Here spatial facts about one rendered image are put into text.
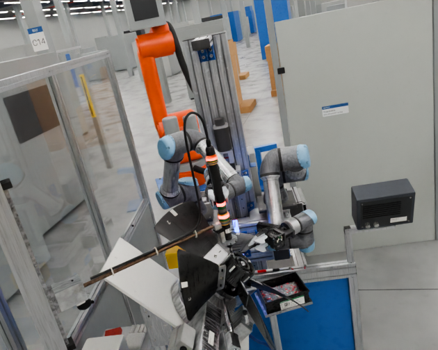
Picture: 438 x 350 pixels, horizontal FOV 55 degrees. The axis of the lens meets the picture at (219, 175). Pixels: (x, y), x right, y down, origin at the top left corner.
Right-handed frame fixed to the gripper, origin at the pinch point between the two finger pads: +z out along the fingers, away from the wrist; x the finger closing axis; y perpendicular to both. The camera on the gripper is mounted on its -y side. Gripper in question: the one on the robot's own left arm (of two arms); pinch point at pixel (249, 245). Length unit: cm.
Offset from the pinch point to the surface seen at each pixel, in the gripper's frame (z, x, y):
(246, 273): 16.0, -5.5, 19.0
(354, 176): -165, 58, -81
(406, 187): -72, -8, 25
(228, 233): 12.2, -14.2, 3.9
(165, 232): 33.1, -19.3, -8.1
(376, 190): -62, -8, 17
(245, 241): -1.0, 0.7, -5.0
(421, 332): -112, 117, 17
